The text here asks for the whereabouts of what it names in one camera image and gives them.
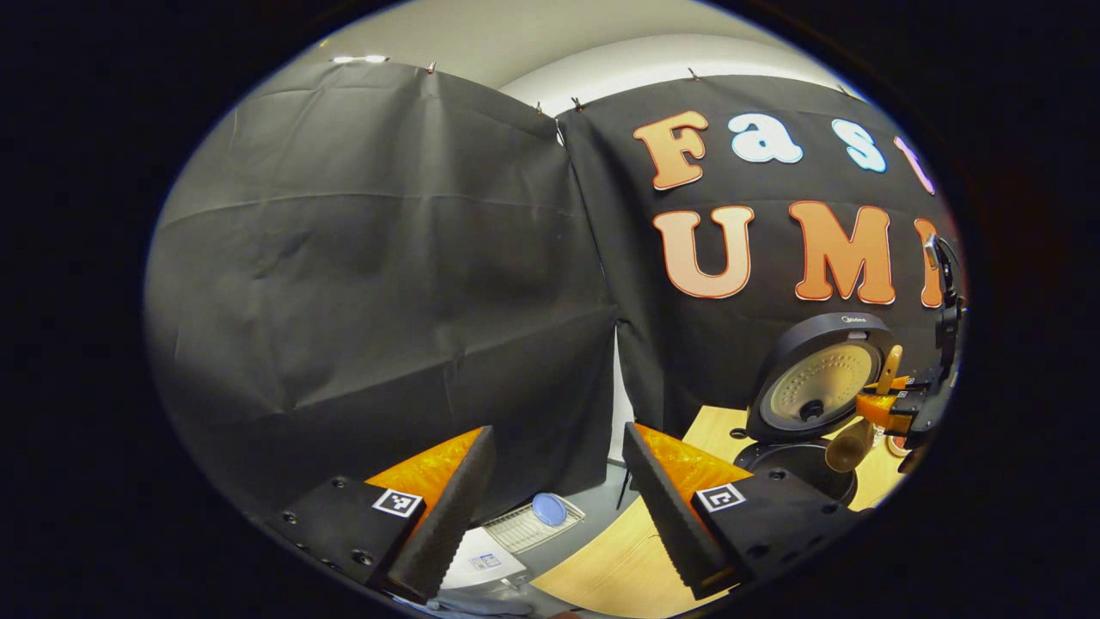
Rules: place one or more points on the black backdrop cloth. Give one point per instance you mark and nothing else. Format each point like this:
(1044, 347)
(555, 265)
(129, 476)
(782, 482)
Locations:
(387, 301)

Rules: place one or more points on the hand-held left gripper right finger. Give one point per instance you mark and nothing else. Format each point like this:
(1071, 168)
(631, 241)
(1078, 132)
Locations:
(666, 516)

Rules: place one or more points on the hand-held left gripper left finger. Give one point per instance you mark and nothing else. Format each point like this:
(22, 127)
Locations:
(447, 516)

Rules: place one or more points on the white box with label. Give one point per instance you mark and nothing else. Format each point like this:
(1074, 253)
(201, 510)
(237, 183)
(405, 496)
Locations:
(481, 563)

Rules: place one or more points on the wooden spoon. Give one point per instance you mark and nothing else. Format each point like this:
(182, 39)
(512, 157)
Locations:
(851, 447)

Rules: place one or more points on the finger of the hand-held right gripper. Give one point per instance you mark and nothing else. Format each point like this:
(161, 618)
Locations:
(881, 413)
(911, 385)

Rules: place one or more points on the ceiling light panel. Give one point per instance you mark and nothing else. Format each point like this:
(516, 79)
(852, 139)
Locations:
(361, 58)

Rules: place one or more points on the black and silver rice cooker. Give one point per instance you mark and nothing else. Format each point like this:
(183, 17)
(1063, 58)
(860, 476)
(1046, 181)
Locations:
(808, 387)

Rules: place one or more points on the blue round disc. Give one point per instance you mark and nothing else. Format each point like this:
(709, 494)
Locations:
(549, 509)

